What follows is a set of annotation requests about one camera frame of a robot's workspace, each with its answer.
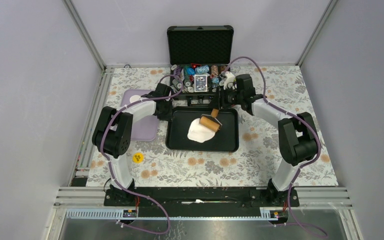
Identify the white dough disc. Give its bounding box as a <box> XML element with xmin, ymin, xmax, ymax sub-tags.
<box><xmin>187</xmin><ymin>118</ymin><xmax>216</xmax><ymax>143</ymax></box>

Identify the blue playing card deck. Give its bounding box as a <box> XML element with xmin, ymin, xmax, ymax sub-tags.
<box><xmin>194</xmin><ymin>74</ymin><xmax>208</xmax><ymax>93</ymax></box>

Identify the yellow round token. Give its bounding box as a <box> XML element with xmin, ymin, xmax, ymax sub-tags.
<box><xmin>132</xmin><ymin>152</ymin><xmax>145</xmax><ymax>164</ymax></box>

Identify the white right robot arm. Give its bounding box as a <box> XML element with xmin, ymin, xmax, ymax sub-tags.
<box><xmin>220</xmin><ymin>71</ymin><xmax>321</xmax><ymax>206</ymax></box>

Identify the black baking tray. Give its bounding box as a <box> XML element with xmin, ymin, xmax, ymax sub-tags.
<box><xmin>165</xmin><ymin>106</ymin><xmax>239</xmax><ymax>152</ymax></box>

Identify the small white dough piece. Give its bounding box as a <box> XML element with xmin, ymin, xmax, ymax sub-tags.
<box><xmin>129</xmin><ymin>95</ymin><xmax>141</xmax><ymax>103</ymax></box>

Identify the purple plastic tray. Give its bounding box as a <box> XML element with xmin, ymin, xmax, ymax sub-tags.
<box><xmin>120</xmin><ymin>89</ymin><xmax>159</xmax><ymax>142</ymax></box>

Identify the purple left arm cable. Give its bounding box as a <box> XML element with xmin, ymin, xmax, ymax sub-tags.
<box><xmin>98</xmin><ymin>66</ymin><xmax>185</xmax><ymax>236</ymax></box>

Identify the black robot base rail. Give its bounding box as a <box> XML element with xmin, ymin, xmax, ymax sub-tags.
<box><xmin>103</xmin><ymin>186</ymin><xmax>288</xmax><ymax>208</ymax></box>

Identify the wooden rolling pin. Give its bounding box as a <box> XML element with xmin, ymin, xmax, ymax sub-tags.
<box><xmin>199</xmin><ymin>108</ymin><xmax>222</xmax><ymax>133</ymax></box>

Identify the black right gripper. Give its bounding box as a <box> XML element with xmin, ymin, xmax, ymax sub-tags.
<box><xmin>207</xmin><ymin>85</ymin><xmax>243</xmax><ymax>111</ymax></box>

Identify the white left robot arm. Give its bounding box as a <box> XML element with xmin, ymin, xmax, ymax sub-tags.
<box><xmin>92</xmin><ymin>83</ymin><xmax>175</xmax><ymax>206</ymax></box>

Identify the black poker chip case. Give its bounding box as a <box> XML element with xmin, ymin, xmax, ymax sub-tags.
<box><xmin>166</xmin><ymin>25</ymin><xmax>234</xmax><ymax>107</ymax></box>

